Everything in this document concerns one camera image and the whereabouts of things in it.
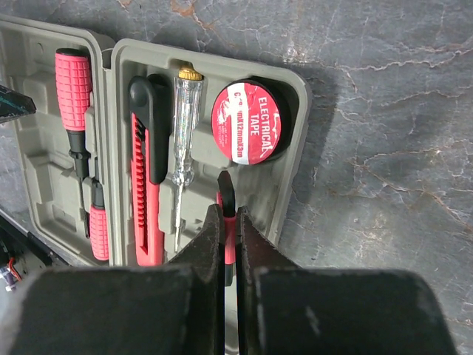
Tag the short red handled screwdriver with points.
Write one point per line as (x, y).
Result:
(73, 87)

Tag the hex key set red holder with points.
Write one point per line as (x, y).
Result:
(226, 200)

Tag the long red handled screwdriver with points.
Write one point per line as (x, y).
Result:
(98, 233)

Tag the grey plastic tool case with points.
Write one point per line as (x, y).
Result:
(28, 66)

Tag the black electrical tape roll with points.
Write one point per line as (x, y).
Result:
(251, 122)

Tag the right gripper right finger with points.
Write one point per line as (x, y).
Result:
(340, 310)

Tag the red black utility knife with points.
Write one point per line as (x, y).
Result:
(151, 114)

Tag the clear voltage tester screwdriver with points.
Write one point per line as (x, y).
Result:
(188, 87)

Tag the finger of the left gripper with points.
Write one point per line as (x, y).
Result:
(14, 105)

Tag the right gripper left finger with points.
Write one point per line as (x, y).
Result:
(175, 308)

